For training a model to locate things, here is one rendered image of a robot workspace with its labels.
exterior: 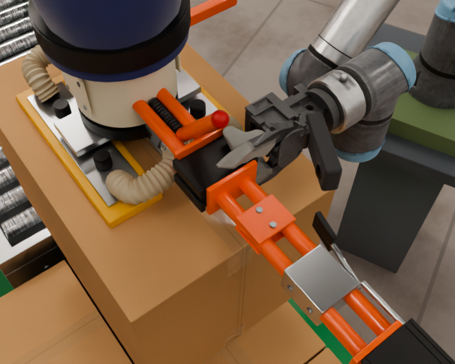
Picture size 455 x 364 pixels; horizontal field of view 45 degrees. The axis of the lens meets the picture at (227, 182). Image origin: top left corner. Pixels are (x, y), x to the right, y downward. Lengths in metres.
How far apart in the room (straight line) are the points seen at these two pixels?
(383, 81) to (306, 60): 0.20
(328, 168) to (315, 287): 0.17
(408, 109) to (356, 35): 0.55
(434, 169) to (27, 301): 1.09
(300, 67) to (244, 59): 1.78
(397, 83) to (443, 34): 0.57
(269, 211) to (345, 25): 0.42
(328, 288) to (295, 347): 0.74
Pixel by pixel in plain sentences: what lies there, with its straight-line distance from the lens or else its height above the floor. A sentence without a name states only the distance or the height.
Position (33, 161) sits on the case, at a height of 1.12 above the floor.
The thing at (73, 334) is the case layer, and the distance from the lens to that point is 1.46.
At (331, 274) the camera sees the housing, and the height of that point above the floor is 1.26.
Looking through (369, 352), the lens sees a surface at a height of 1.26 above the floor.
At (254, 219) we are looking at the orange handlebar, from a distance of 0.72.
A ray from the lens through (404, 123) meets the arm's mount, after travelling 1.50.
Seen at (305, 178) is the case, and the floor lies 1.12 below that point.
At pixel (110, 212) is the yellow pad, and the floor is 1.14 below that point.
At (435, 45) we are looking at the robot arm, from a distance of 1.50.
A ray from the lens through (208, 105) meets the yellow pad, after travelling 1.00.
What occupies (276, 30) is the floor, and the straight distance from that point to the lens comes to 3.00.
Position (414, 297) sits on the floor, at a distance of 2.15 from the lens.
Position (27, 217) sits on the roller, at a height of 0.55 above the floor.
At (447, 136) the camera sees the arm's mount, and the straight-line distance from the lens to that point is 1.51.
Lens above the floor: 1.86
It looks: 54 degrees down
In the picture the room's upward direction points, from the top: straight up
